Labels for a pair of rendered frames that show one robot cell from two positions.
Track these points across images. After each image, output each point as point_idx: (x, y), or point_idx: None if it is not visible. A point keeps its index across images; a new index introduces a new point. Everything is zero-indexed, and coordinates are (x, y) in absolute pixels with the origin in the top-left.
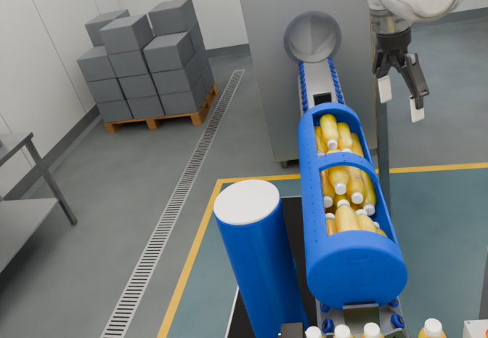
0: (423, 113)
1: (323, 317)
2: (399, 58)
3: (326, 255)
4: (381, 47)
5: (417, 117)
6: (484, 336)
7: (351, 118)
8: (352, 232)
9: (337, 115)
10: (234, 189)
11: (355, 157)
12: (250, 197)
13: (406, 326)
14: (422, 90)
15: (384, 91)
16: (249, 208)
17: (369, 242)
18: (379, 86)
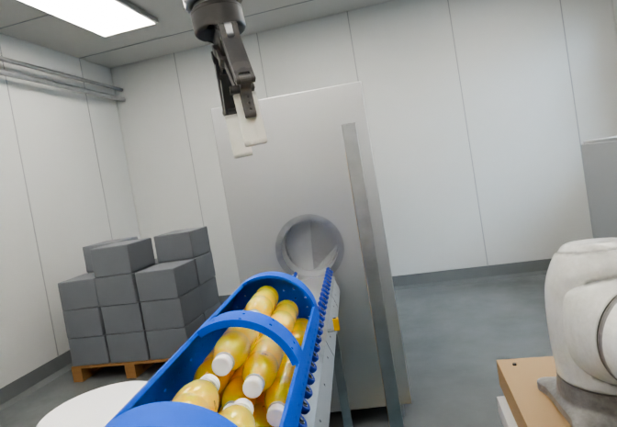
0: (263, 131)
1: None
2: (218, 42)
3: None
4: (195, 29)
5: (251, 136)
6: None
7: (303, 298)
8: (158, 405)
9: (284, 293)
10: (95, 393)
11: (263, 318)
12: (109, 403)
13: None
14: (241, 71)
15: (237, 137)
16: (94, 419)
17: (179, 422)
18: (227, 127)
